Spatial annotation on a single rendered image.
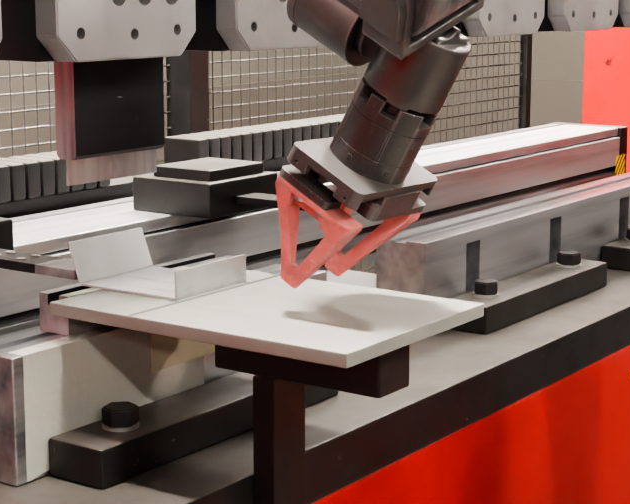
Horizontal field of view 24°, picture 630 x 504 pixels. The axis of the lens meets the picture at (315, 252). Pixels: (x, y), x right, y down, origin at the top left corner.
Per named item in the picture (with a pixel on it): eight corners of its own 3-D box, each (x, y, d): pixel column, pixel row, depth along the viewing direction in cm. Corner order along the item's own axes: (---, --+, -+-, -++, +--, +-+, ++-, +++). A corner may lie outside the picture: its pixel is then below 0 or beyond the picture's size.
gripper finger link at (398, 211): (259, 254, 105) (311, 144, 101) (316, 241, 110) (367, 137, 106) (326, 309, 102) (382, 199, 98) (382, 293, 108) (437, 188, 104)
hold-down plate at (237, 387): (102, 491, 103) (101, 450, 103) (48, 476, 106) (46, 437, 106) (339, 394, 127) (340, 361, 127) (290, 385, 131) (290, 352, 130)
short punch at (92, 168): (77, 187, 109) (73, 59, 107) (57, 185, 110) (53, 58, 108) (165, 173, 117) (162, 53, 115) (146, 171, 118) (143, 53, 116)
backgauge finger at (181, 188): (327, 233, 145) (327, 183, 144) (132, 210, 159) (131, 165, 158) (392, 218, 154) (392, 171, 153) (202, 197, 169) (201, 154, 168)
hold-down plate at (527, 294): (485, 335, 149) (486, 307, 148) (439, 328, 152) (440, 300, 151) (607, 286, 173) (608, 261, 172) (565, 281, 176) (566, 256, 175)
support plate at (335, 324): (346, 369, 92) (346, 353, 92) (49, 315, 107) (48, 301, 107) (484, 316, 106) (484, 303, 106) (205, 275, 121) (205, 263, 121)
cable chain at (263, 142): (199, 171, 180) (199, 139, 179) (163, 168, 183) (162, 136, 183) (389, 140, 215) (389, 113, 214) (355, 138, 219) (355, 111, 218)
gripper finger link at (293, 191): (235, 260, 103) (287, 148, 99) (295, 246, 108) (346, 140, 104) (303, 316, 100) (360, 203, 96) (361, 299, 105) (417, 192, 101)
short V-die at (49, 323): (68, 335, 109) (67, 296, 108) (40, 330, 111) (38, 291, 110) (234, 290, 125) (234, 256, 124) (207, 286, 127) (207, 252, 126)
